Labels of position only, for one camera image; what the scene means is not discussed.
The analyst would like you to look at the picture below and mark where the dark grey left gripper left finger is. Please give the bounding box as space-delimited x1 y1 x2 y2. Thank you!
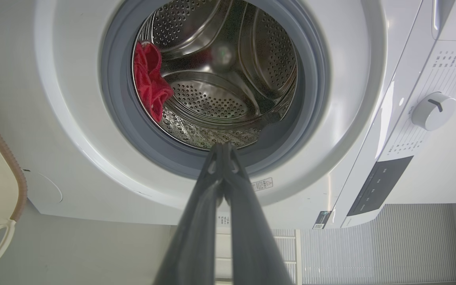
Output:
154 143 225 285

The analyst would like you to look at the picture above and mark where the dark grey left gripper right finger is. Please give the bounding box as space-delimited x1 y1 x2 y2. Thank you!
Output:
222 143 293 285

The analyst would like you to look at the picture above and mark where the dark grey control panel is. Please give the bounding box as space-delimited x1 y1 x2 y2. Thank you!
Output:
347 156 414 217

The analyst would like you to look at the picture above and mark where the red cloth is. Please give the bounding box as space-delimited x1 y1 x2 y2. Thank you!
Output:
133 41 174 123

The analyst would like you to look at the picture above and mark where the stainless steel washing machine drum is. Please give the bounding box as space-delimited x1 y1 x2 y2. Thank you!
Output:
132 0 298 150

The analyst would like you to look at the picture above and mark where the grey rubber door gasket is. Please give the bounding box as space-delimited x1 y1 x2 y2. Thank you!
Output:
101 0 330 179

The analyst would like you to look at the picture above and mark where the white front-load washing machine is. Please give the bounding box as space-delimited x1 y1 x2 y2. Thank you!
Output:
0 0 456 230

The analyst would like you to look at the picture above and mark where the white program dial knob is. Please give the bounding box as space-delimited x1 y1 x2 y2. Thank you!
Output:
411 92 456 131

